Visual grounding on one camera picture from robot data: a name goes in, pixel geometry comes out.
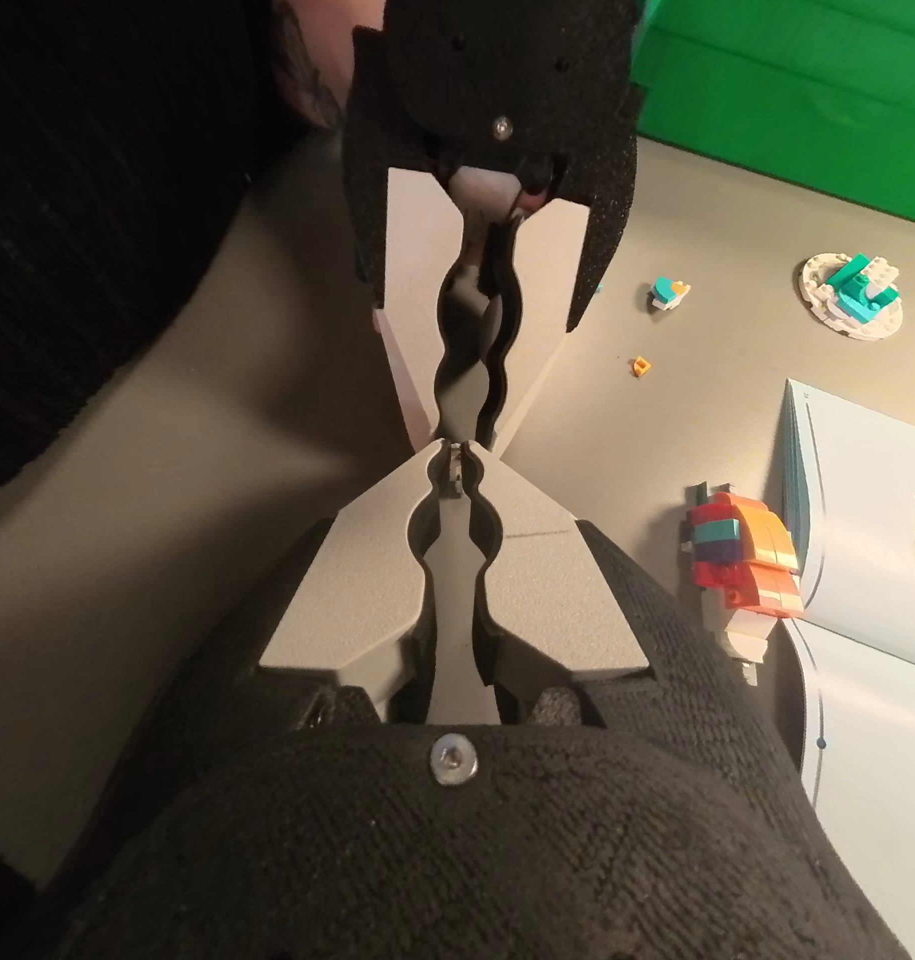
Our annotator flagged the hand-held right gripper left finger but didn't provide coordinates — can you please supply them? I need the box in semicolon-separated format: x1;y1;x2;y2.
258;438;448;725

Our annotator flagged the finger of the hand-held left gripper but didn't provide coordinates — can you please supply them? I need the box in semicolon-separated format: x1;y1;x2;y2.
476;198;591;455
373;168;496;455

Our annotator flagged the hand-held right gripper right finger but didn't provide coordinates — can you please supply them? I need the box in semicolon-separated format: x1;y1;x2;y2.
461;441;651;729

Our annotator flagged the small teal white lego build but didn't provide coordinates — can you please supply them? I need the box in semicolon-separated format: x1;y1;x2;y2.
646;275;693;313

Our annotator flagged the orange lego fish model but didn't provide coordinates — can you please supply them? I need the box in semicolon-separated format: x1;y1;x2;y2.
681;480;808;688

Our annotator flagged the round white lego plate build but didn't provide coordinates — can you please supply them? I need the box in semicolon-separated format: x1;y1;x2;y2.
798;250;906;343

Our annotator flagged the person's left hand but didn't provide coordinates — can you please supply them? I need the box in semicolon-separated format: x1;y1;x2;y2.
272;0;356;130

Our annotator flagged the green plastic bin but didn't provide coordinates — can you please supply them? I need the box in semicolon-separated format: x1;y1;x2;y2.
628;0;915;231

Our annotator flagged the open instruction booklet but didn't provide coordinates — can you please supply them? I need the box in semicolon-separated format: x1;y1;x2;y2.
780;378;915;960

